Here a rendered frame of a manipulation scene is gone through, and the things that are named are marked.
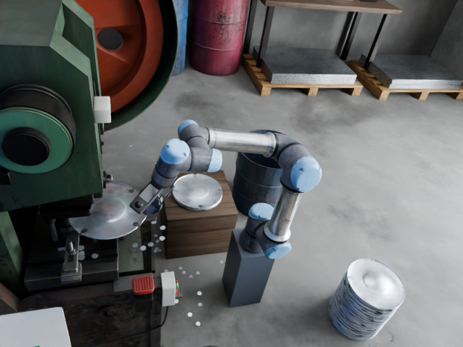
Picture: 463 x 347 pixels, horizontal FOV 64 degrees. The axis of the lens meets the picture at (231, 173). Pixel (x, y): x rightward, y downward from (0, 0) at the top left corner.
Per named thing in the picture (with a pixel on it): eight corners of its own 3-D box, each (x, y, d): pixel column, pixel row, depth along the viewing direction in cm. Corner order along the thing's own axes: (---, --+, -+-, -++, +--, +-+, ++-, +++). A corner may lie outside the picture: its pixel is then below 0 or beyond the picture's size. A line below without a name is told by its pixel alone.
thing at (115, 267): (116, 193, 166) (116, 184, 162) (119, 279, 134) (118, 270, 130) (43, 198, 158) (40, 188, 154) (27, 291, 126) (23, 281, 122)
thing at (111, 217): (50, 216, 135) (49, 215, 134) (107, 174, 155) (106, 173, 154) (111, 253, 126) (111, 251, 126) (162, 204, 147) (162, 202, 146)
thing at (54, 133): (86, 57, 134) (82, 6, 122) (75, 180, 86) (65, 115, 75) (32, 54, 128) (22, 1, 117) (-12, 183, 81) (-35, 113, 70)
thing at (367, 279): (344, 254, 198) (344, 253, 197) (397, 265, 197) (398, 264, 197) (350, 303, 176) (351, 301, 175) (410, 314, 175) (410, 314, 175)
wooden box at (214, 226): (217, 207, 257) (222, 169, 235) (230, 251, 230) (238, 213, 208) (159, 213, 246) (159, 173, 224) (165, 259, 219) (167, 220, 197)
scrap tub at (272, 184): (275, 179, 289) (289, 128, 258) (294, 219, 259) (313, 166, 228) (223, 182, 278) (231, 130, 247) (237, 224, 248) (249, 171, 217)
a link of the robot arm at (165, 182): (169, 183, 111) (148, 166, 112) (165, 191, 115) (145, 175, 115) (182, 170, 117) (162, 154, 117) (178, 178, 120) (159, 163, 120)
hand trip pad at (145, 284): (153, 286, 129) (153, 274, 124) (154, 302, 125) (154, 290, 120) (132, 290, 127) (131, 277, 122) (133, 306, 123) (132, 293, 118)
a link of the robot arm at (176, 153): (195, 158, 107) (167, 156, 103) (183, 180, 114) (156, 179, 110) (189, 137, 111) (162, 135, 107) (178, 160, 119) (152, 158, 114)
